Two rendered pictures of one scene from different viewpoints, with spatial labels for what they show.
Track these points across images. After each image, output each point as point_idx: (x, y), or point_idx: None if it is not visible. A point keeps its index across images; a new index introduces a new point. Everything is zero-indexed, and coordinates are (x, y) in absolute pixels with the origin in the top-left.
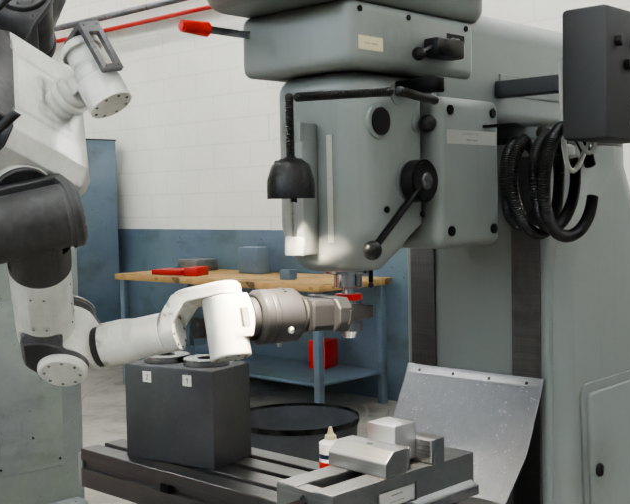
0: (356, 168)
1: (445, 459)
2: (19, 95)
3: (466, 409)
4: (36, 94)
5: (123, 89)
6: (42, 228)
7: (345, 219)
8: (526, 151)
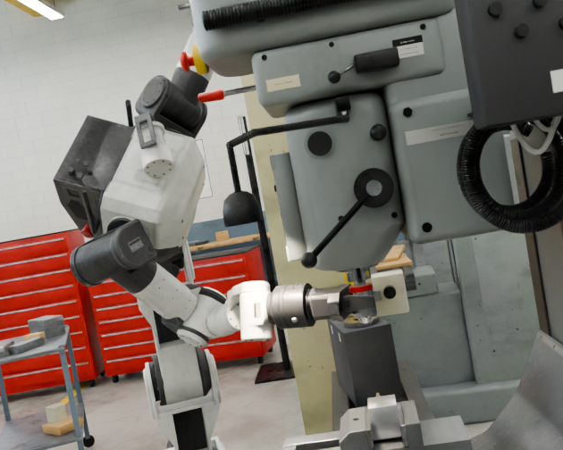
0: (305, 187)
1: (431, 443)
2: (121, 170)
3: (552, 385)
4: (138, 165)
5: (155, 157)
6: (101, 262)
7: (306, 231)
8: None
